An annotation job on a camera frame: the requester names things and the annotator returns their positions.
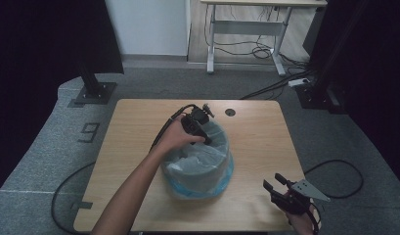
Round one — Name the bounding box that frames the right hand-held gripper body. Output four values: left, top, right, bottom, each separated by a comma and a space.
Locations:
271, 178, 332, 216

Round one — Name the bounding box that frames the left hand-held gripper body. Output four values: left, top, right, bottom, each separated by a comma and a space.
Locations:
181, 103, 216, 137

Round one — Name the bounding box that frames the white plastic bag blue edge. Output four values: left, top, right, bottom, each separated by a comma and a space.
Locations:
160, 118, 236, 201

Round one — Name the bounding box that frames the green plastic bin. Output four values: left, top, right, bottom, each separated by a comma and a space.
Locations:
160, 118, 235, 200

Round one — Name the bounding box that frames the person's right hand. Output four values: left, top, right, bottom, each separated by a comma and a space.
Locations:
283, 208, 320, 235

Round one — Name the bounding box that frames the person's left hand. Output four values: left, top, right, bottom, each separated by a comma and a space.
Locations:
154, 114, 207, 157

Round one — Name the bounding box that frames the black metal stand large base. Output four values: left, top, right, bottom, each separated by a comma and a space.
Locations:
294, 0, 349, 115

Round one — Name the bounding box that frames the white power strip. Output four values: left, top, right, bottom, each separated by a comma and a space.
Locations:
288, 77, 311, 88

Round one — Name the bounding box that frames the white desk with metal legs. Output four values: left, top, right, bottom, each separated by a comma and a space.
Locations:
200, 0, 329, 77

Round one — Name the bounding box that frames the black metal stand square base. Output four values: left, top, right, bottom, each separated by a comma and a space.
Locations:
73, 63, 118, 106

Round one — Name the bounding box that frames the black curtain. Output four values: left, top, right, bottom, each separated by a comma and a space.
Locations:
309, 0, 400, 181
0, 0, 125, 198

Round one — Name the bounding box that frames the right hand-held gripper cable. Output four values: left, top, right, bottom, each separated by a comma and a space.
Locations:
304, 201, 322, 235

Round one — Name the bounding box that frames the hand-held gripper cable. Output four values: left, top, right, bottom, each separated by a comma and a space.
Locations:
304, 201, 322, 235
150, 103, 198, 153

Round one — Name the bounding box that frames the left hand-held gripper cable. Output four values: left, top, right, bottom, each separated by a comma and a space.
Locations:
150, 103, 198, 153

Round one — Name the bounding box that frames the black looped floor cable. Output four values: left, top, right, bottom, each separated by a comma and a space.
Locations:
302, 159, 365, 200

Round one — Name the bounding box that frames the black cables to power strip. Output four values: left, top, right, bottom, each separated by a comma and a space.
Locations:
239, 69, 316, 101

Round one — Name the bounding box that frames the black cable bundle under desk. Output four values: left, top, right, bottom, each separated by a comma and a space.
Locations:
203, 4, 314, 68

